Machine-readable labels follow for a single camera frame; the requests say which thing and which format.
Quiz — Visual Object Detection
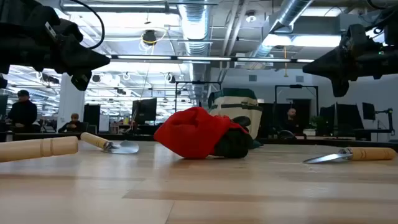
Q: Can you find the grooved wooden handle garden tool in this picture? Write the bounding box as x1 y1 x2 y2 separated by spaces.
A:
0 136 79 163

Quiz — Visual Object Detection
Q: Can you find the long ceiling light panel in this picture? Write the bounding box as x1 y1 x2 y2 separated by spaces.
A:
262 33 342 48

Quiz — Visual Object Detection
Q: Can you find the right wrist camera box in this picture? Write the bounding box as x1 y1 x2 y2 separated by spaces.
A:
384 6 398 46

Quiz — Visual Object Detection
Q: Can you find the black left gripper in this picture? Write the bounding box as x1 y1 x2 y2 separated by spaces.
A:
30 19 111 91

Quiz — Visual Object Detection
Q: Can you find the black dome-shaped object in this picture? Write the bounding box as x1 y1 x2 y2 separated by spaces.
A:
277 129 296 140

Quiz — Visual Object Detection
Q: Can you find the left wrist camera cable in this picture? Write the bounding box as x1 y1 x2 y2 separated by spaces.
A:
70 0 106 50

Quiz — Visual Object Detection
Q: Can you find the black metal station frame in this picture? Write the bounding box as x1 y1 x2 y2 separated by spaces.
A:
274 84 320 138

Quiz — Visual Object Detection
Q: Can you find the white square pillar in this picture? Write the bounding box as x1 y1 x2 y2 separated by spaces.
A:
57 73 85 131

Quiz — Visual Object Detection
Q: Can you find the rig light bar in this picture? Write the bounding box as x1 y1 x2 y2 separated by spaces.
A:
105 54 315 64

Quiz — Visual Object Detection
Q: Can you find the person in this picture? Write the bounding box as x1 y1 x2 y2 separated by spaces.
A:
5 90 38 133
281 108 304 136
58 113 85 134

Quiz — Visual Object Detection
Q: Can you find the yellow hanging cord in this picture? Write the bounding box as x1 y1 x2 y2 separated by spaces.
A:
282 45 289 78

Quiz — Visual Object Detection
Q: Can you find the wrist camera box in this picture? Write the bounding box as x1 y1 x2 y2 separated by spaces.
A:
384 6 398 46
0 0 60 35

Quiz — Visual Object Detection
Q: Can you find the silver spiral air duct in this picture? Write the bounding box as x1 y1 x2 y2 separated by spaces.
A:
177 0 214 57
248 0 314 58

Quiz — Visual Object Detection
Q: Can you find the cream green canvas gardening bag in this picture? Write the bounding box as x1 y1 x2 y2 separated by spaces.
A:
207 88 264 150

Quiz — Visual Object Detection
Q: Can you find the black table border strip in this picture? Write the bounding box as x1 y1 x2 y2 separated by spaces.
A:
0 132 398 153

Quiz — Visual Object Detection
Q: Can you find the wide blade hand trowel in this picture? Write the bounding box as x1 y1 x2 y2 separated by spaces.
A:
80 132 140 155

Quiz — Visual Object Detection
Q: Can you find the black cabinet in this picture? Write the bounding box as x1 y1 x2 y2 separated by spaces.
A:
83 104 101 131

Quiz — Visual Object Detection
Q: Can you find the red black gardening glove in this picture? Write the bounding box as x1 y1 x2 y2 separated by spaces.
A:
154 106 253 160

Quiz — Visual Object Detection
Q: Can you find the black computer monitor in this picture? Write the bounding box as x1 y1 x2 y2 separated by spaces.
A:
335 103 364 131
362 102 376 121
319 105 337 137
0 95 9 116
131 98 158 125

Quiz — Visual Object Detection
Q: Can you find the black ceiling device yellow cable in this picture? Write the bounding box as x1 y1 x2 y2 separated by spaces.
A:
142 29 158 46

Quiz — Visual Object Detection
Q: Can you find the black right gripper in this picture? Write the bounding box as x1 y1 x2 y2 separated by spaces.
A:
303 24 379 98

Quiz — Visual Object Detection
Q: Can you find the narrow blade hand trowel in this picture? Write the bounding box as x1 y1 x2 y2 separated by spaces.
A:
303 147 397 165

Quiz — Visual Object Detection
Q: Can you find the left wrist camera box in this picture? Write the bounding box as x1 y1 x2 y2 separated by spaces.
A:
0 0 60 35

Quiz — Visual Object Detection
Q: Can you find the green potted plant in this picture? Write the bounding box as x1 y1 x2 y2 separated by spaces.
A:
309 114 326 137

